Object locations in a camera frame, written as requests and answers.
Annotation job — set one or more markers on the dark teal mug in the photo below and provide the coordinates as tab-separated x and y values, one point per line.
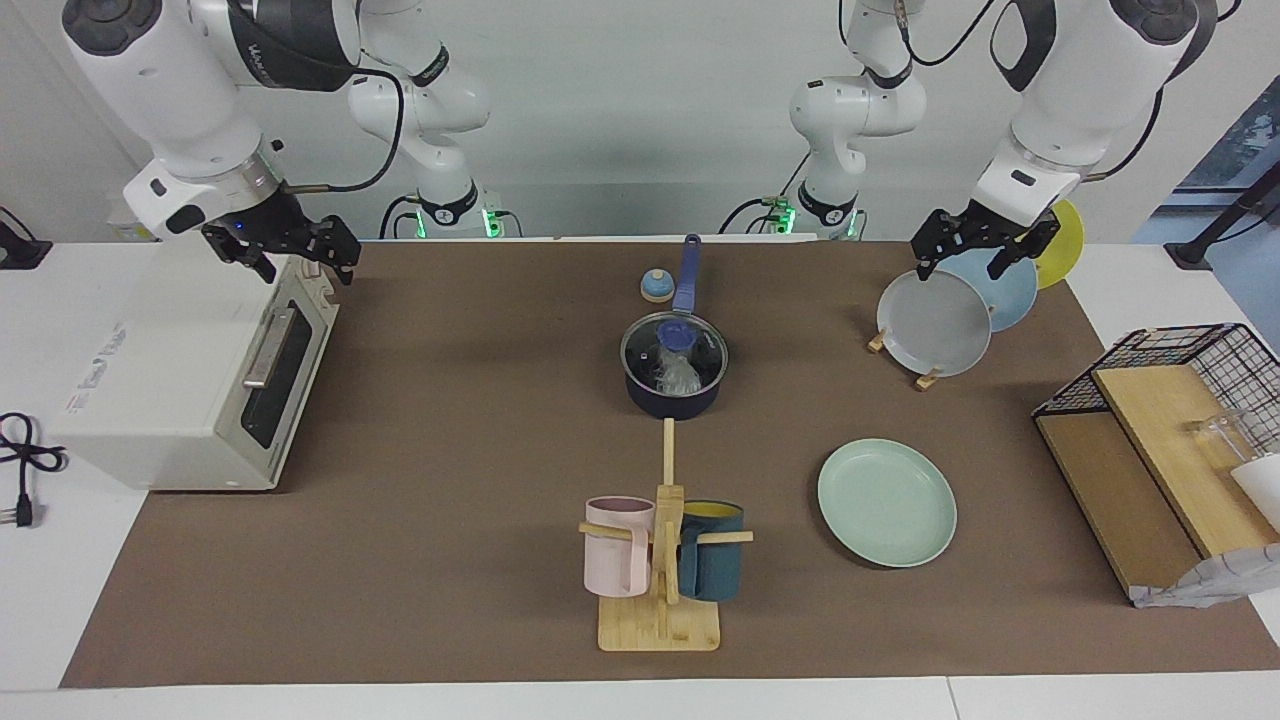
712	560

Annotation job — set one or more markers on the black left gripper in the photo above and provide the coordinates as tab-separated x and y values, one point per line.
1000	225

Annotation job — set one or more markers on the white patterned paper wrap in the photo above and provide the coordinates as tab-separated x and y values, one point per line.
1200	585

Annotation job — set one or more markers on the glass lid blue knob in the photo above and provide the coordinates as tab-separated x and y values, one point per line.
705	345

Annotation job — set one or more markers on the grey plate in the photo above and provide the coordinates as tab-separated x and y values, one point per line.
935	325

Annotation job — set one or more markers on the small blue jar wooden knob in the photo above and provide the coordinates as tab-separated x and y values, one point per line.
657	288

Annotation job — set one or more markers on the brown fibreboard panel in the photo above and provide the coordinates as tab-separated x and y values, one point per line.
1100	500

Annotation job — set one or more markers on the light wooden cutting board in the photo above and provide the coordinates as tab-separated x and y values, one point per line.
1180	450

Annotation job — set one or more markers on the wooden mug tree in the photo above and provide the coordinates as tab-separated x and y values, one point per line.
660	625

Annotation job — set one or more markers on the white cup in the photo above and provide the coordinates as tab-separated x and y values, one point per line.
1262	490

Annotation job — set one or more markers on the pink mug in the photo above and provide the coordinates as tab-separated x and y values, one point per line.
615	555

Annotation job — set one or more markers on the green plate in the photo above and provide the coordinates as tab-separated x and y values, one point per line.
887	503

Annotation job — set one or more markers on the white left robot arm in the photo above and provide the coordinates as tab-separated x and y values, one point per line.
1080	90

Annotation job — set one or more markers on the yellow plate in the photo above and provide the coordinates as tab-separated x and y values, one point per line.
1068	235

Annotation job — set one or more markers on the black table clamp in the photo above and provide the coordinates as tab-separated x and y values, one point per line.
20	252

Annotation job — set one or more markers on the beige toaster oven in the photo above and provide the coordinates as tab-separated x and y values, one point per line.
150	380

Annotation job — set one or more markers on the wooden plate rack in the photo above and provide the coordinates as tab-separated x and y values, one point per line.
927	380

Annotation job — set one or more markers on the brown table mat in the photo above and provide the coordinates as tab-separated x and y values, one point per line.
450	450

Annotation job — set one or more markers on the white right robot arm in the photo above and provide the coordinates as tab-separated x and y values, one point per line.
160	90

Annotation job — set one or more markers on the clear glass cup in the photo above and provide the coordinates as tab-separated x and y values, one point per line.
1220	440

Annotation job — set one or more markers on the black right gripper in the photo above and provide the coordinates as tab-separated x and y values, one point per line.
280	225

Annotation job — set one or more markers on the light blue plate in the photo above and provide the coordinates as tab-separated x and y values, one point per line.
1012	290

